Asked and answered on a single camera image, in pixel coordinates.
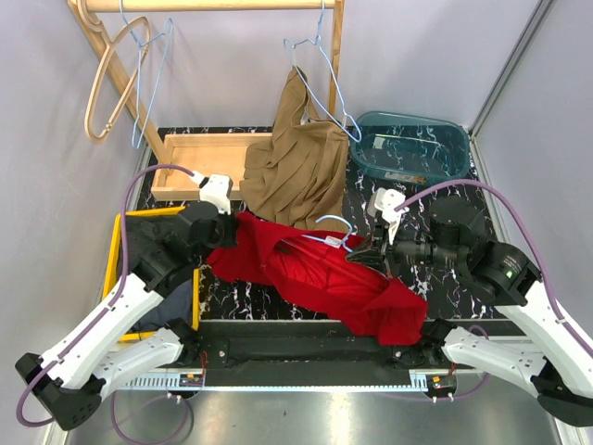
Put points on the red cloth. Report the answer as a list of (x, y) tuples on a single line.
[(319, 278)]

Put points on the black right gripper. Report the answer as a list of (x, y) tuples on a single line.
[(374, 257)]

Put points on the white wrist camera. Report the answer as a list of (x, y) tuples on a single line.
[(387, 206), (214, 189)]

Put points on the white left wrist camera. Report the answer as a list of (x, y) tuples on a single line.
[(214, 189)]

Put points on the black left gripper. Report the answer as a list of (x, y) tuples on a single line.
[(231, 222)]

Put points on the tan brown skirt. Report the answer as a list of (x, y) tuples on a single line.
[(299, 175)]

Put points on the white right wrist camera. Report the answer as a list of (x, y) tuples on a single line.
[(387, 206)]

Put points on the dark grey folded clothes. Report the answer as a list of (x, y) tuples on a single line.
[(164, 262)]

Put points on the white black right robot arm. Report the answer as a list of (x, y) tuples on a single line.
[(558, 374)]

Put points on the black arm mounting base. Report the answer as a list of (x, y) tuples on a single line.
[(312, 355)]

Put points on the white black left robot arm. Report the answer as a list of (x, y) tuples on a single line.
[(72, 379)]

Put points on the teal plastic basin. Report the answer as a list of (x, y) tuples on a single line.
[(411, 149)]

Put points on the yellow plastic crate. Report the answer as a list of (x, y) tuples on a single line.
[(112, 274)]

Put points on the wooden clothes rack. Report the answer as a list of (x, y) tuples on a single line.
[(207, 153)]

